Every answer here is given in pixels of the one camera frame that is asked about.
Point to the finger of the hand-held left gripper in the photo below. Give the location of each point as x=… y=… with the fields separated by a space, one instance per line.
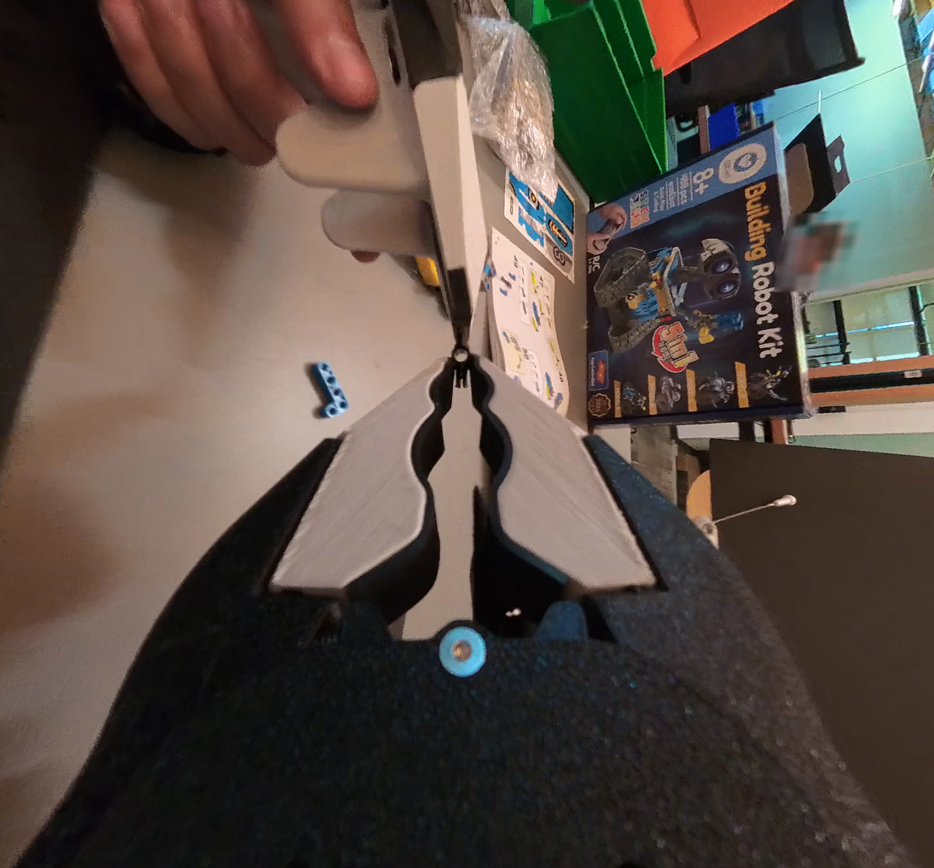
x=452 y=175

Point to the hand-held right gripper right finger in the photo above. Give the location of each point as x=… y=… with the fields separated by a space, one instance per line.
x=562 y=503

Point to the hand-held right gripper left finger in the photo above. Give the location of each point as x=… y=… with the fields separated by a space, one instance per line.
x=350 y=503

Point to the blue L-shaped brick beam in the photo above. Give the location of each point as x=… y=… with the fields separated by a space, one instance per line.
x=328 y=390

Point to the small black brick pin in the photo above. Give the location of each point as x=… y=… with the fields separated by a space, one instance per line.
x=460 y=368

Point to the person's left forearm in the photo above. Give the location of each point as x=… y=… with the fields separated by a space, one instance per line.
x=44 y=226

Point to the grey desk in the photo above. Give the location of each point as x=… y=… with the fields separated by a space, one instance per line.
x=182 y=299

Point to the person's left hand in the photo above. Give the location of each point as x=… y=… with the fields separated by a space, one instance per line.
x=204 y=29

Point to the blue sticker sheet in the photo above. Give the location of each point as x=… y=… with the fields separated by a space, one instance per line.
x=540 y=219

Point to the blue yellow toy vehicle assembly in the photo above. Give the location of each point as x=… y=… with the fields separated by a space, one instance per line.
x=429 y=273

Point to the clear plastic bag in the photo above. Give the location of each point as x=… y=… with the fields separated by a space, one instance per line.
x=514 y=95

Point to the tan wooden board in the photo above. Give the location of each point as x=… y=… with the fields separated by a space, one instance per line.
x=698 y=492

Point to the green storage bin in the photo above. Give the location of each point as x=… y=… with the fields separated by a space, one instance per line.
x=598 y=95

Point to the open instruction booklet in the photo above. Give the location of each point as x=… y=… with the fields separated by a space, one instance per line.
x=529 y=328

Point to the dark blue toy kit box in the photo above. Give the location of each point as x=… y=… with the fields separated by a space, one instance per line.
x=693 y=284

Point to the black storage bin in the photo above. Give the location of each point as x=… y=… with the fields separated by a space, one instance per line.
x=824 y=29

